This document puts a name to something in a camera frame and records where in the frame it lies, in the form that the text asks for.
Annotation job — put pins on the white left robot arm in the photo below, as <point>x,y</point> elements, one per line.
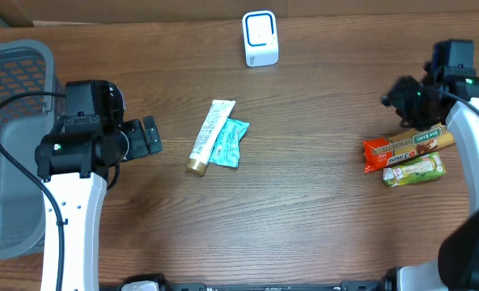
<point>73,163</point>

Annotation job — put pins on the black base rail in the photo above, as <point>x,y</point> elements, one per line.
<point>346,285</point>

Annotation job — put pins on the white barcode scanner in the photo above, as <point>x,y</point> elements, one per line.
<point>260,38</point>

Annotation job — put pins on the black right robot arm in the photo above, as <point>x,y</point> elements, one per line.
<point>447,94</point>

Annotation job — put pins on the white tube with gold cap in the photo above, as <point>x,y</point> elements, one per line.
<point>211,127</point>

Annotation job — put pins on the teal snack packet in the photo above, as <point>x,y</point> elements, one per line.
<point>226,151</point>

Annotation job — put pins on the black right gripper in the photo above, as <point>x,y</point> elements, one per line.
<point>398,100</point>

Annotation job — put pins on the green tea drink pouch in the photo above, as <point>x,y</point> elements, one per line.
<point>421,169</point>

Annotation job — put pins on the grey plastic basket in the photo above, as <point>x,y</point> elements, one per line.
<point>25,66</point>

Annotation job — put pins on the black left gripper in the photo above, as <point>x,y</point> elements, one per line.
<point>144,145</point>

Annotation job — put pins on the orange biscuit pack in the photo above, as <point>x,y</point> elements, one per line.
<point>386,151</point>

